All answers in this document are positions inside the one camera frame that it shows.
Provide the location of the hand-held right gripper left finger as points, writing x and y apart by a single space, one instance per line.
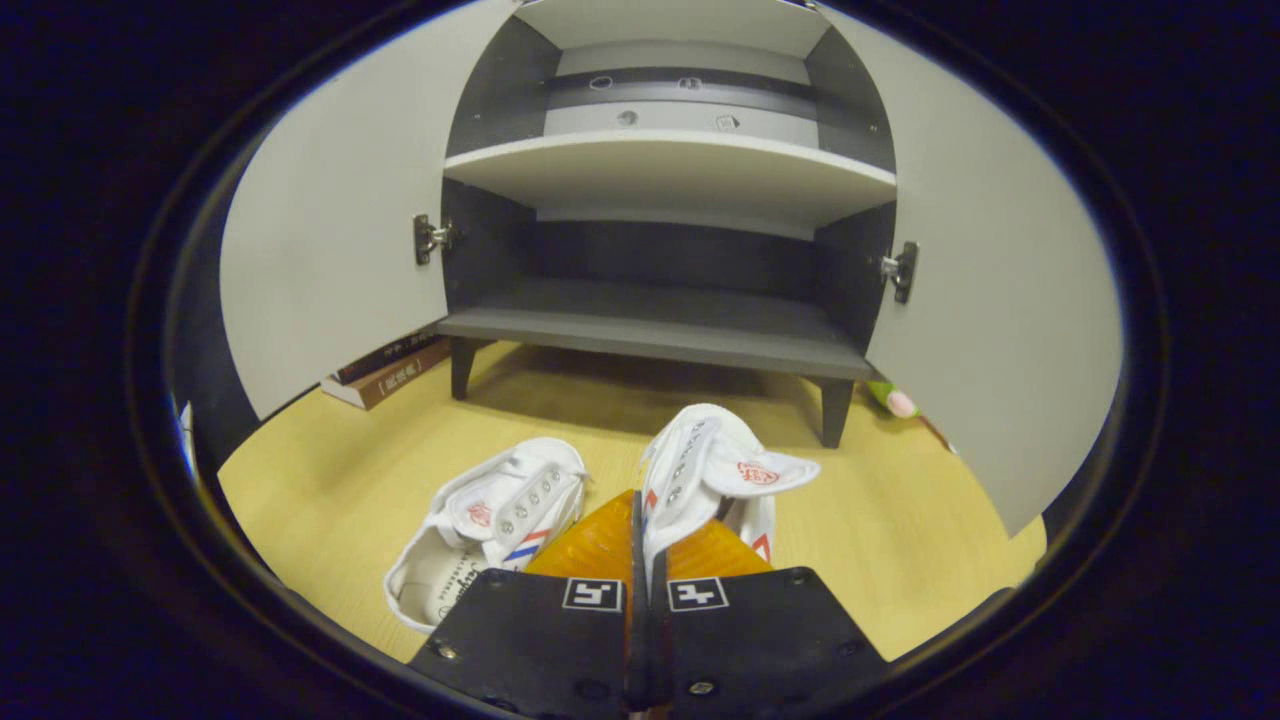
530 640

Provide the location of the white shoe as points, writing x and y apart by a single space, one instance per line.
500 510
700 470

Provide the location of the brown book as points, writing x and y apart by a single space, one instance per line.
395 380

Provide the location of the white cabinet door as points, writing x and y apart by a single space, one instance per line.
1000 300
330 230

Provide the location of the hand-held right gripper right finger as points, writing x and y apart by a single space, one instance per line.
760 630

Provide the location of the black book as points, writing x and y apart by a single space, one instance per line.
385 358

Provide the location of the green pink plush toy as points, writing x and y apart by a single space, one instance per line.
895 400

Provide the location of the black backdrop cloth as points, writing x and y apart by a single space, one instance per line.
205 380

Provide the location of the white shoe cabinet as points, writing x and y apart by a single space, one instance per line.
670 170

